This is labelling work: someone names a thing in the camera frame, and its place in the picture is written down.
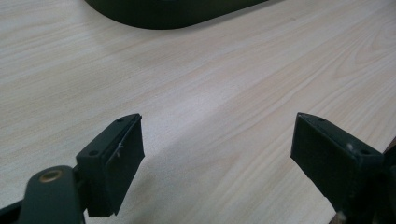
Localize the black oval tray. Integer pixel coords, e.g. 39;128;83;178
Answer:
83;0;269;31

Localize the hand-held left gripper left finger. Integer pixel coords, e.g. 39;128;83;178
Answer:
75;113;146;218

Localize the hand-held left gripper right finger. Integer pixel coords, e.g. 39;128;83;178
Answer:
290;112;386;224

